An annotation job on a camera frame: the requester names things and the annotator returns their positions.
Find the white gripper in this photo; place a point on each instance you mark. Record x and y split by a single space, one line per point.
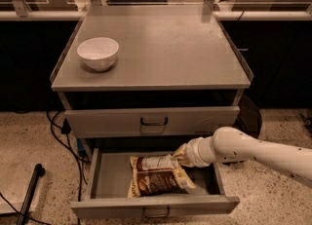
194 153

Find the brown chip bag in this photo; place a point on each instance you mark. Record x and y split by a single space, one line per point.
156 175

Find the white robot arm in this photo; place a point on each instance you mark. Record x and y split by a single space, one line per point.
231 145

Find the closed upper drawer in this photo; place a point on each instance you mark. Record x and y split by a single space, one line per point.
150 121

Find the open middle drawer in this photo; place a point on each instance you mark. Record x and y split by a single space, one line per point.
110 179

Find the grey metal drawer cabinet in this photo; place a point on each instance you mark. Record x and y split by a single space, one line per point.
170 56

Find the black backpack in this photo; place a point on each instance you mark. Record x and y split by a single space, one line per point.
249 119

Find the white ceramic bowl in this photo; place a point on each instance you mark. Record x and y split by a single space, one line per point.
98 53

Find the black rod on floor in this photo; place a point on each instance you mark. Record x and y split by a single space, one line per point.
37 173

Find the white paper sheet on floor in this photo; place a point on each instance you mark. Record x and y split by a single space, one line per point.
14 182

